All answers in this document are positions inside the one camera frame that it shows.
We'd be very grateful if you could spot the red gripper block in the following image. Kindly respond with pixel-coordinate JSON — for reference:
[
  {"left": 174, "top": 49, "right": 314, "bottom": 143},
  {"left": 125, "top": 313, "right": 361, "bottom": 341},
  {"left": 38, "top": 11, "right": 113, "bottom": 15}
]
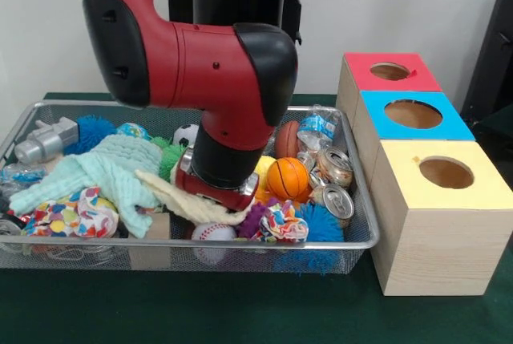
[{"left": 175, "top": 169, "right": 257, "bottom": 212}]

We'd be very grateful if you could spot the cream waffle cloth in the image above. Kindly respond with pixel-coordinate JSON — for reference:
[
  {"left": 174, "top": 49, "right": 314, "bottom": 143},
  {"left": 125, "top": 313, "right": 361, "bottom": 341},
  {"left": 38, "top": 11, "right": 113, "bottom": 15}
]
[{"left": 135, "top": 169, "right": 252, "bottom": 227}]

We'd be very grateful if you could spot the orange toy basketball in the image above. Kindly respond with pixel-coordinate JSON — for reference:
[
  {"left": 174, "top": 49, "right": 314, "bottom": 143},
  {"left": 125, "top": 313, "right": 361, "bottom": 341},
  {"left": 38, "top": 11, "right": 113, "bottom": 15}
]
[{"left": 266, "top": 157, "right": 311, "bottom": 196}]

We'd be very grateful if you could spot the mint green waffle cloth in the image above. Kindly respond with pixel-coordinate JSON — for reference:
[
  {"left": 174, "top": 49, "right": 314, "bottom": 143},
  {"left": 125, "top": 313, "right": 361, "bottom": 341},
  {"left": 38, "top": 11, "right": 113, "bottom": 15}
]
[{"left": 10, "top": 134, "right": 164, "bottom": 239}]

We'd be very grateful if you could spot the large colourful print cloth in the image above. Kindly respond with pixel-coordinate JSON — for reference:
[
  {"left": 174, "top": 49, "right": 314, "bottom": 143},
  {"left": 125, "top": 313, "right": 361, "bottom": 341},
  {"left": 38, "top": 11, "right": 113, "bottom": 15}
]
[{"left": 22, "top": 186, "right": 120, "bottom": 239}]

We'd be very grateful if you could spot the silver mesh bin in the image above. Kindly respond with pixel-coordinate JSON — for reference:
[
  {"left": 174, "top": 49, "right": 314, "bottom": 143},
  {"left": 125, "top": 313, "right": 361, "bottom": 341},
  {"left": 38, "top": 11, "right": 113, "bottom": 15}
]
[{"left": 0, "top": 99, "right": 382, "bottom": 275}]

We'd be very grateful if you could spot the wooden three-hole box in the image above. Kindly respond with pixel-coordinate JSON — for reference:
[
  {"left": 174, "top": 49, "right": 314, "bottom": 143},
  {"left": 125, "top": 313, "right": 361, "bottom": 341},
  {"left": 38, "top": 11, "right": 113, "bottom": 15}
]
[{"left": 335, "top": 52, "right": 513, "bottom": 297}]

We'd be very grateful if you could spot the white toy baseball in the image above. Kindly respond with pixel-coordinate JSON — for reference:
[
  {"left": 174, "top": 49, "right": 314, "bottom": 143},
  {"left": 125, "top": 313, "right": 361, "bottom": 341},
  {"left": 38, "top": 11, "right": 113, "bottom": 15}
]
[{"left": 191, "top": 222, "right": 237, "bottom": 265}]

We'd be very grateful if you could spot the black and white soccer ball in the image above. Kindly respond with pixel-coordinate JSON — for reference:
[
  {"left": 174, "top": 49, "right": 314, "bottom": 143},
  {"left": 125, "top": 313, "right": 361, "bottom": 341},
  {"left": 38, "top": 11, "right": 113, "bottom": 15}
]
[{"left": 173, "top": 123, "right": 200, "bottom": 148}]

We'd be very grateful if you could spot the blue fuzzy ball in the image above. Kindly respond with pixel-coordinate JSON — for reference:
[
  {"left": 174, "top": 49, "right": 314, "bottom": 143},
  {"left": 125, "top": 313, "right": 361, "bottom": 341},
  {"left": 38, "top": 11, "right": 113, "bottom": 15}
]
[{"left": 298, "top": 203, "right": 345, "bottom": 271}]

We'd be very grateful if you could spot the dark green tablecloth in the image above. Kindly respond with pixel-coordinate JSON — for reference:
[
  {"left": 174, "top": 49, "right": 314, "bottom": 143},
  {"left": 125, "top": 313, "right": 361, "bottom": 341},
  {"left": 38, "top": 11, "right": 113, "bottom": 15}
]
[
  {"left": 479, "top": 109, "right": 513, "bottom": 148},
  {"left": 0, "top": 91, "right": 513, "bottom": 344}
]

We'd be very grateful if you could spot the small blue spiky ball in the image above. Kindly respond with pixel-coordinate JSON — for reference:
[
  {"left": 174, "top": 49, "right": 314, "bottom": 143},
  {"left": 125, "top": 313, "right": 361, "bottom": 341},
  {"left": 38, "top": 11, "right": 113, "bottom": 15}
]
[{"left": 63, "top": 115, "right": 117, "bottom": 156}]

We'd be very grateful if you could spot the silver toy figure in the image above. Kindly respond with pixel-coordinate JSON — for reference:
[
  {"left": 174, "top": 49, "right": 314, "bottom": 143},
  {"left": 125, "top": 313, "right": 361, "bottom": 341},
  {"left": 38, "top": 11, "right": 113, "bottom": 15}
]
[{"left": 14, "top": 116, "right": 79, "bottom": 163}]

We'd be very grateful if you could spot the black chair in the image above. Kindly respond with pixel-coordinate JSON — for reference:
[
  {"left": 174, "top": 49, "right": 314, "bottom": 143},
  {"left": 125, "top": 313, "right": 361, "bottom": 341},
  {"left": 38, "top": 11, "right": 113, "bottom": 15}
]
[{"left": 460, "top": 0, "right": 513, "bottom": 120}]

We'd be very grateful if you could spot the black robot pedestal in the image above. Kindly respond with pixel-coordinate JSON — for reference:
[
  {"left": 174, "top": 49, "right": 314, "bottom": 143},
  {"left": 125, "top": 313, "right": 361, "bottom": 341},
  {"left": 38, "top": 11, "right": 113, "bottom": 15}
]
[{"left": 156, "top": 0, "right": 321, "bottom": 47}]

